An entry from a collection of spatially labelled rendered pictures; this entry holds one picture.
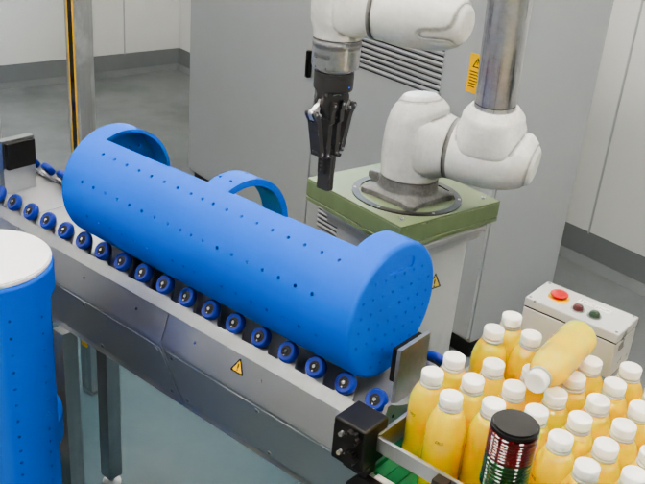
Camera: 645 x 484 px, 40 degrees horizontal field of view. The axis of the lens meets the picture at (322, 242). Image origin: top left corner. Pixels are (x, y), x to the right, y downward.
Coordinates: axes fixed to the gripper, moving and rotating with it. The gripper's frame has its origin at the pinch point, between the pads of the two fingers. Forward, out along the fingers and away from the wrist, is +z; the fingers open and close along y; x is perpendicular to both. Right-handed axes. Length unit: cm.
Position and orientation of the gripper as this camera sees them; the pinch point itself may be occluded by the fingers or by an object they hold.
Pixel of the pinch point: (325, 172)
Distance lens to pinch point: 171.0
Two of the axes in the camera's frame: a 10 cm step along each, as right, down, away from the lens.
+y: -6.4, 2.8, -7.1
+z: -0.8, 9.0, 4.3
